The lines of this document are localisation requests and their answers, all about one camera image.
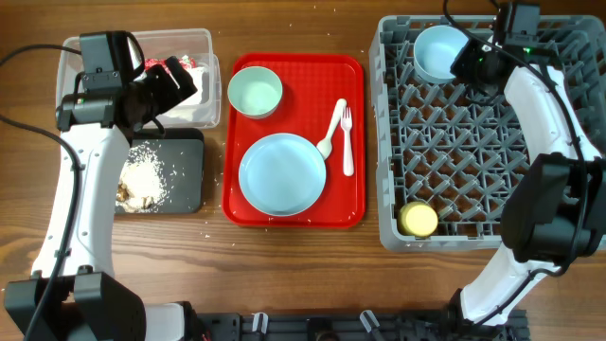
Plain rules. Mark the pile of rice waste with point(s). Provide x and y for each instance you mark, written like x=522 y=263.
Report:
x=142 y=187

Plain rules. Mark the light green bowl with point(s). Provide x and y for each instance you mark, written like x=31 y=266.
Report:
x=255 y=91

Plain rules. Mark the red plastic tray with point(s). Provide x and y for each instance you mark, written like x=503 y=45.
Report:
x=312 y=83

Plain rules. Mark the white napkin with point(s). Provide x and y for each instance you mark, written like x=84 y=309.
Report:
x=193 y=102

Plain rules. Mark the black food waste tray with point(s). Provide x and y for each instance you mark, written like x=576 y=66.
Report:
x=182 y=150

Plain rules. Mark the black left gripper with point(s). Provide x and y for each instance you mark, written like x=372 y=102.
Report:
x=171 y=94

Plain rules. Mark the yellow plastic cup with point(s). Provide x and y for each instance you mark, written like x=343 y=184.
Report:
x=417 y=219

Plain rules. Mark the light blue plate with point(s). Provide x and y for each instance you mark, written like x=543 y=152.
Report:
x=282 y=175

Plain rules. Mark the white plastic spoon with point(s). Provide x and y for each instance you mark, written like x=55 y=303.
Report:
x=324 y=146

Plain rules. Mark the white plastic fork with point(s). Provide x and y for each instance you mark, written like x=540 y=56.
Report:
x=346 y=125

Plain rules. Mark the light blue bowl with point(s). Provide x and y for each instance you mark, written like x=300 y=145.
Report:
x=434 y=52

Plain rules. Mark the grey dishwasher rack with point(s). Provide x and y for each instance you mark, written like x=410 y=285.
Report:
x=455 y=149

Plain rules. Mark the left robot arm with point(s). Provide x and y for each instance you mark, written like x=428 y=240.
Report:
x=72 y=293

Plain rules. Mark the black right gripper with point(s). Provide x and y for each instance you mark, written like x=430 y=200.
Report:
x=458 y=68

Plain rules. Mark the clear plastic bin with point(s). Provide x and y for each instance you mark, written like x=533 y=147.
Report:
x=191 y=46

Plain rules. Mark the red strawberry candy wrapper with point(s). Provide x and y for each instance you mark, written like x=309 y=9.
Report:
x=163 y=62

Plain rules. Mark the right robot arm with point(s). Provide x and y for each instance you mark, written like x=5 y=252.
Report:
x=556 y=214

